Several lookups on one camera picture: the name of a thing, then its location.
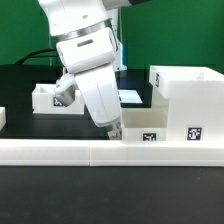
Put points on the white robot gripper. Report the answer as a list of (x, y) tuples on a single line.
[(100, 94)]

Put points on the white front drawer tray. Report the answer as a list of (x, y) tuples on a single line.
[(144, 124)]

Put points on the white drawer tray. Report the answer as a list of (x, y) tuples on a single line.
[(144, 124), (45, 102)]

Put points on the white drawer cabinet box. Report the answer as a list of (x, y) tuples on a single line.
[(193, 98)]

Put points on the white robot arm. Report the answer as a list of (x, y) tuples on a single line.
[(87, 48)]

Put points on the white rear drawer tray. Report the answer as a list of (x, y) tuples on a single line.
[(45, 102)]

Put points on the white marker tag sheet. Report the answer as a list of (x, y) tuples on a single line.
[(129, 96)]

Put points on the white front fence rail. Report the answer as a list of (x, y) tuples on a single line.
[(31, 152)]

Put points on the white fence rail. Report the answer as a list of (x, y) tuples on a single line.
[(2, 117), (31, 152)]

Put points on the white left fence rail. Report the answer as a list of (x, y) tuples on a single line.
[(2, 117)]

